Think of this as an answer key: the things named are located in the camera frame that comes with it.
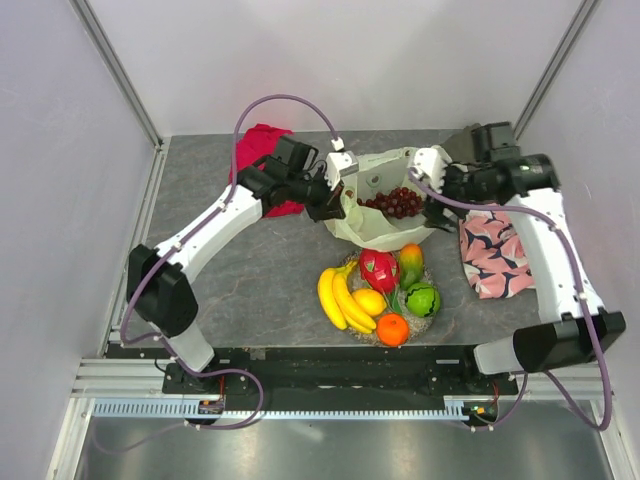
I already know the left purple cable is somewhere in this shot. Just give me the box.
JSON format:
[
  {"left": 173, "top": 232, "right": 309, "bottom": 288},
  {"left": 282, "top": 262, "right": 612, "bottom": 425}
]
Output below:
[{"left": 120, "top": 93, "right": 346, "bottom": 347}]

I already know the white cable duct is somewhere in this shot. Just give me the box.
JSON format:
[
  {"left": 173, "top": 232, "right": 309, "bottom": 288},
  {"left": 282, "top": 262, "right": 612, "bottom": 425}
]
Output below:
[{"left": 92, "top": 394, "right": 501, "bottom": 422}]

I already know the red grape bunch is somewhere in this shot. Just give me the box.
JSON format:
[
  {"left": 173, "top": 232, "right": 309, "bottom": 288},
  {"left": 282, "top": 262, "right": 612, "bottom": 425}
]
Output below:
[{"left": 357, "top": 187, "right": 424, "bottom": 219}]

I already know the yellow banana bunch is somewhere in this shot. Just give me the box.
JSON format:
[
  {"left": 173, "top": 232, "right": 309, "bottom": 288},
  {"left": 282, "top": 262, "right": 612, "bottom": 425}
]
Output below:
[{"left": 317, "top": 260, "right": 376, "bottom": 334}]

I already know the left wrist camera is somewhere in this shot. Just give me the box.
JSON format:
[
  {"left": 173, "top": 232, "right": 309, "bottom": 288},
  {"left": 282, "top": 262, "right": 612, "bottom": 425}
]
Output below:
[{"left": 324, "top": 137, "right": 359, "bottom": 191}]

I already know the red dragon fruit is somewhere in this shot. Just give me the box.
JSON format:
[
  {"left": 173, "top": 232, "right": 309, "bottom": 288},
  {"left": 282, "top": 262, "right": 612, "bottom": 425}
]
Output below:
[{"left": 358, "top": 249, "right": 401, "bottom": 314}]

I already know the olive green cloth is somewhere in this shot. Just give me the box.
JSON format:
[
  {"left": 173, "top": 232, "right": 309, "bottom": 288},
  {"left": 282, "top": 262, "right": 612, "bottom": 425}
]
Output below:
[{"left": 441, "top": 124, "right": 478, "bottom": 163}]

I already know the yellow lemon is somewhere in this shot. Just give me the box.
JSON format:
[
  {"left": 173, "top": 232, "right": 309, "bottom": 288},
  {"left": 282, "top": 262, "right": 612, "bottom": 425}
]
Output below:
[{"left": 352, "top": 288, "right": 387, "bottom": 317}]

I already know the orange green mango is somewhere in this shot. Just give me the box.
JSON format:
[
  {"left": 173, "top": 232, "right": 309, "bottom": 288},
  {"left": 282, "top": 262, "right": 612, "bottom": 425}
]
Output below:
[{"left": 397, "top": 243, "right": 424, "bottom": 290}]

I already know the red cloth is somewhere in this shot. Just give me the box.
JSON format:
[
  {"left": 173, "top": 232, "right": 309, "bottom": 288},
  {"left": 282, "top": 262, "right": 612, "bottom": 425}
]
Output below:
[{"left": 228, "top": 123, "right": 304, "bottom": 219}]

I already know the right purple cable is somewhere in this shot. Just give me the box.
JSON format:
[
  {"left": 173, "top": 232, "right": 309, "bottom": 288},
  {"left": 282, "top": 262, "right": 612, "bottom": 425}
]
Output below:
[{"left": 407, "top": 169, "right": 613, "bottom": 431}]

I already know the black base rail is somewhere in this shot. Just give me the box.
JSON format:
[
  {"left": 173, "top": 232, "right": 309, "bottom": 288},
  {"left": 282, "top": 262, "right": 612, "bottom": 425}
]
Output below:
[{"left": 162, "top": 345, "right": 518, "bottom": 413}]

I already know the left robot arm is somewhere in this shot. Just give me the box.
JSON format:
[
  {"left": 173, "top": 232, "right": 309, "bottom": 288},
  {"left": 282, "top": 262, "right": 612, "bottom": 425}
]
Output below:
[{"left": 126, "top": 136, "right": 358, "bottom": 393}]

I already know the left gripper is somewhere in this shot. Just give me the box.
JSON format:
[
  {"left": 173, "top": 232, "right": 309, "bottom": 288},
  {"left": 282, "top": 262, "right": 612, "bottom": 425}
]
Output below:
[{"left": 287, "top": 166, "right": 345, "bottom": 224}]

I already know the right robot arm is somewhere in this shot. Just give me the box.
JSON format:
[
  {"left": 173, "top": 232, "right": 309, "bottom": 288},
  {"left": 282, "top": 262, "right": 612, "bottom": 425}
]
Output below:
[{"left": 408, "top": 122, "right": 626, "bottom": 394}]

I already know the purple cable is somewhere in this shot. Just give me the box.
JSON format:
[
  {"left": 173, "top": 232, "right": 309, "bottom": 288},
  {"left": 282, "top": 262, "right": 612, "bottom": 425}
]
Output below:
[
  {"left": 120, "top": 93, "right": 346, "bottom": 347},
  {"left": 407, "top": 169, "right": 613, "bottom": 431}
]

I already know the pale green plastic bag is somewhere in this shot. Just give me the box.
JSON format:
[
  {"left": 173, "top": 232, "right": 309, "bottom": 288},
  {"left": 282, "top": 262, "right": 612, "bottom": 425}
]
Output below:
[{"left": 324, "top": 145, "right": 452, "bottom": 252}]

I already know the orange tangerine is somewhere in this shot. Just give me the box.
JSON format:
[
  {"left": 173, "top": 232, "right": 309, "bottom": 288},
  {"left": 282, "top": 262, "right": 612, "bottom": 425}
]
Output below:
[{"left": 376, "top": 313, "right": 410, "bottom": 347}]

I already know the pink patterned cloth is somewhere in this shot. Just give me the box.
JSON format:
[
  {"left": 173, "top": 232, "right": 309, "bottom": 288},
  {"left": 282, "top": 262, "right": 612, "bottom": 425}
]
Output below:
[{"left": 459, "top": 210, "right": 535, "bottom": 299}]

